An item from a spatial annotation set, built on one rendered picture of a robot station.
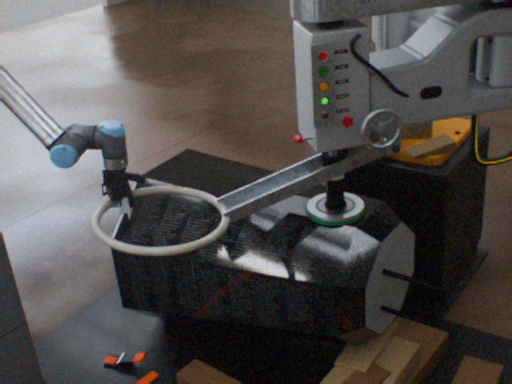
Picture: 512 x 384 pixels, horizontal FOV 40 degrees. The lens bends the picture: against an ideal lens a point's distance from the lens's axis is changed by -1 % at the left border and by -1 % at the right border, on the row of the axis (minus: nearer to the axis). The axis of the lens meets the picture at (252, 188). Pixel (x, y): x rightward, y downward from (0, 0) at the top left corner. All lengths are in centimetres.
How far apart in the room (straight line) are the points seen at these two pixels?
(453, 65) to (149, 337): 187
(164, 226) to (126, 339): 73
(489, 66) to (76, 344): 221
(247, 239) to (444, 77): 95
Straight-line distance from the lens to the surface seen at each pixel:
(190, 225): 290
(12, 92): 249
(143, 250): 234
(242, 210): 252
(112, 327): 357
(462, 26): 254
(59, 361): 345
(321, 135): 242
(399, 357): 291
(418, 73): 250
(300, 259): 264
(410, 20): 311
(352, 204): 269
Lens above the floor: 212
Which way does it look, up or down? 27 degrees down
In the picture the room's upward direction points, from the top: 5 degrees counter-clockwise
